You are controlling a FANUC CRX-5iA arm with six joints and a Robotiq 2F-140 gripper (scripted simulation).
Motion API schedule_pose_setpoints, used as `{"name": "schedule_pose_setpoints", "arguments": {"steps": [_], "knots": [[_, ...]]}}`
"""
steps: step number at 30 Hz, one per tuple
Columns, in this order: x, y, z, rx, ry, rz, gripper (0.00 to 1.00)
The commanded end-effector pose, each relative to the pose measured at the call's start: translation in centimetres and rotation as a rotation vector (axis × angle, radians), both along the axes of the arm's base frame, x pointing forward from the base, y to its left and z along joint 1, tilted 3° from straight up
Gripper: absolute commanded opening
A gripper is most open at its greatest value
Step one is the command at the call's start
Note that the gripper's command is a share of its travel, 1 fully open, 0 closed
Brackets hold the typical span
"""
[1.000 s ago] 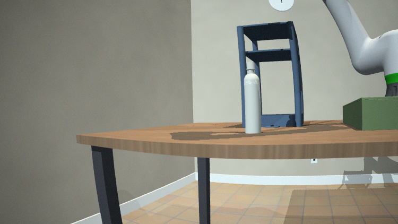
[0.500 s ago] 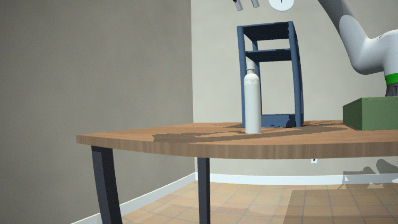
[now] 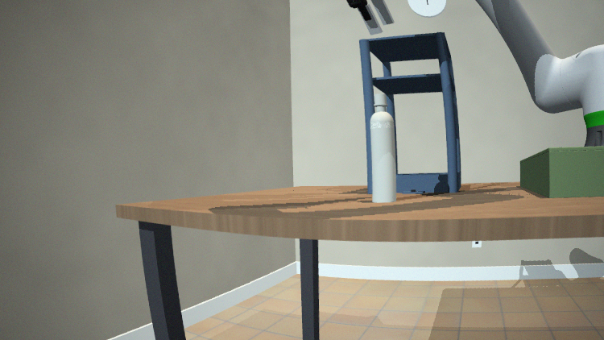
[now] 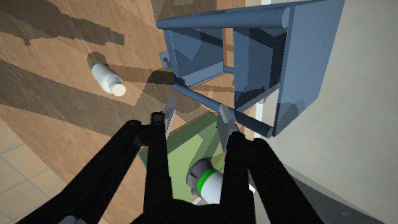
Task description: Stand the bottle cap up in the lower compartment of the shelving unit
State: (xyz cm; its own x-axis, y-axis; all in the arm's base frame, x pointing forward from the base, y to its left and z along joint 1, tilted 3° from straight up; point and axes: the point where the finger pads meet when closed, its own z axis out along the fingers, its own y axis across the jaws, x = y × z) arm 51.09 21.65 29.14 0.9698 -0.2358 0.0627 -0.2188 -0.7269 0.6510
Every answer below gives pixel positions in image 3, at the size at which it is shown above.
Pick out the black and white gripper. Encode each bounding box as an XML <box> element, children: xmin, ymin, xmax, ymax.
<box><xmin>346</xmin><ymin>0</ymin><xmax>395</xmax><ymax>35</ymax></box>

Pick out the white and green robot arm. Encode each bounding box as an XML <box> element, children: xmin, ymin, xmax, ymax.
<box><xmin>475</xmin><ymin>0</ymin><xmax>604</xmax><ymax>147</ymax></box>

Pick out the blue shelving unit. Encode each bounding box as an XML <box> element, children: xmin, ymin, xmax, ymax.
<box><xmin>359</xmin><ymin>32</ymin><xmax>461</xmax><ymax>194</ymax></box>

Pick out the white and grey bottle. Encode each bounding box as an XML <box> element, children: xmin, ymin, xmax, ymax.
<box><xmin>370</xmin><ymin>93</ymin><xmax>396</xmax><ymax>203</ymax></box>

